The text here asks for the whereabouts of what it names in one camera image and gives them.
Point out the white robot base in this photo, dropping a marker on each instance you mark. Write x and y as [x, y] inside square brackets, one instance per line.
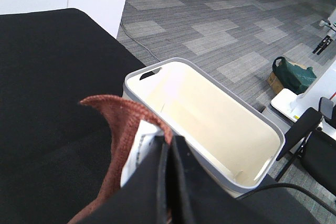
[287, 106]

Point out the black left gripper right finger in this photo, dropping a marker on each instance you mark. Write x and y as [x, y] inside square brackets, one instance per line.
[195, 197]

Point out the green bag on floor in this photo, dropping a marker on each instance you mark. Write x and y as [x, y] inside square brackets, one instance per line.
[293, 77]

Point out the black table cloth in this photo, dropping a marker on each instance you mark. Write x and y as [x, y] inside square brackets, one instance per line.
[54, 151]

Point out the black office chair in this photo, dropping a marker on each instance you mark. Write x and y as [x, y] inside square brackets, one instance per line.
[317, 149]

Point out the cardboard box on floor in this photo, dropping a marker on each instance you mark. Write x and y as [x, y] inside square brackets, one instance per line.
[274, 83]

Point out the brown microfibre towel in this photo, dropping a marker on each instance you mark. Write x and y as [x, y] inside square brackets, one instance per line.
[123, 117]

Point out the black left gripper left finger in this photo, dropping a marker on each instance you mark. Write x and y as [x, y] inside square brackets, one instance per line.
[143, 198]

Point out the white basket grey rim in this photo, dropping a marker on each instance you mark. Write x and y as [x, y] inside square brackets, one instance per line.
[235, 143]

